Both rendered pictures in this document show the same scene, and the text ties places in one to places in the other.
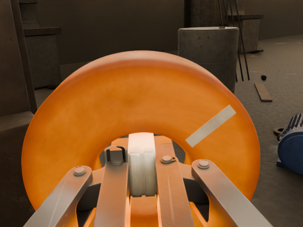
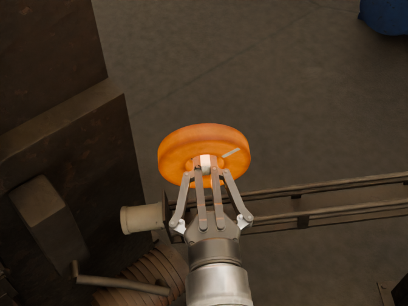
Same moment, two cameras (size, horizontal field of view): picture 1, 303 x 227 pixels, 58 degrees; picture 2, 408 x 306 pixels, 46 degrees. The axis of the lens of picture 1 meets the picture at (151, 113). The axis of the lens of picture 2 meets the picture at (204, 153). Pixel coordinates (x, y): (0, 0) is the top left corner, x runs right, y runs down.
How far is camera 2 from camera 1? 0.63 m
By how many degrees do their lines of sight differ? 34
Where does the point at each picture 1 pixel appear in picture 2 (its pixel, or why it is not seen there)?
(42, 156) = (167, 162)
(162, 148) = (212, 159)
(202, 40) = not seen: outside the picture
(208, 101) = (229, 147)
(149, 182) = (207, 172)
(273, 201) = (338, 70)
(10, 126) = (106, 101)
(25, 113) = (107, 82)
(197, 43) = not seen: outside the picture
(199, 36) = not seen: outside the picture
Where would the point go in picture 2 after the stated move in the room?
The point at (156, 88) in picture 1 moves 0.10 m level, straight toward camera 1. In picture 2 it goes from (210, 145) to (214, 200)
